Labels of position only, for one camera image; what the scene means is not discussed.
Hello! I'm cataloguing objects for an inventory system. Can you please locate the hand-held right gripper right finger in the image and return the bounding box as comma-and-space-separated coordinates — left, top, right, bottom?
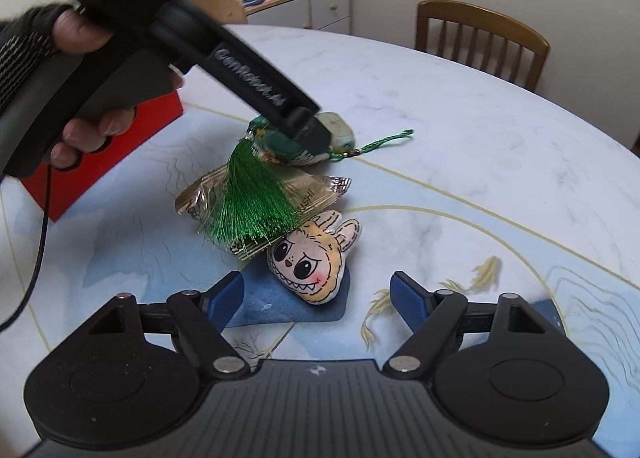
382, 271, 567, 380

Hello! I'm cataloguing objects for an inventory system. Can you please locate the wooden sideboard cabinet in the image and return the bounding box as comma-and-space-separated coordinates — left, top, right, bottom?
182, 0, 352, 35

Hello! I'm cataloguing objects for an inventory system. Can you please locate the wooden chair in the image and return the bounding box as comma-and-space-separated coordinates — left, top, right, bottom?
415, 0, 551, 92

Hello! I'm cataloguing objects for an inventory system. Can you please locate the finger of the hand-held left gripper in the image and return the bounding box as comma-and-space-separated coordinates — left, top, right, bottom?
292, 110, 334, 155

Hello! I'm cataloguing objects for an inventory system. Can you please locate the clear plastic snack wrapper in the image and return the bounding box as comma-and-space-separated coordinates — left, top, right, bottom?
175, 163, 352, 260

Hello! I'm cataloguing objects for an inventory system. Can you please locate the person's left hand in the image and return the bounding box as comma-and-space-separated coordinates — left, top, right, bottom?
0, 4, 138, 170

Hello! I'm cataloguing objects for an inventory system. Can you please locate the green tassel ornament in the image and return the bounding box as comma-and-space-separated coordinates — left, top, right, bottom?
204, 113, 416, 250

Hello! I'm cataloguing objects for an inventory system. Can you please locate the black cable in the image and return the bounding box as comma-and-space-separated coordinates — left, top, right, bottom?
0, 161, 56, 332

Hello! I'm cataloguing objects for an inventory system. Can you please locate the red cardboard box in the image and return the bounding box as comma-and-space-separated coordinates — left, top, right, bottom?
22, 88, 184, 222

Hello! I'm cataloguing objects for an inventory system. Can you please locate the cream plush monster keychain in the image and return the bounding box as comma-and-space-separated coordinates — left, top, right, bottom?
266, 211, 362, 307

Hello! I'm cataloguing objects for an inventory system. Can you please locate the pale green small case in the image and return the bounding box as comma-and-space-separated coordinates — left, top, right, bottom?
317, 112, 357, 151

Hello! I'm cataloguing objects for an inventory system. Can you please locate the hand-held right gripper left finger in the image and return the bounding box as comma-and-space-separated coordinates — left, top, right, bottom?
87, 271, 252, 380

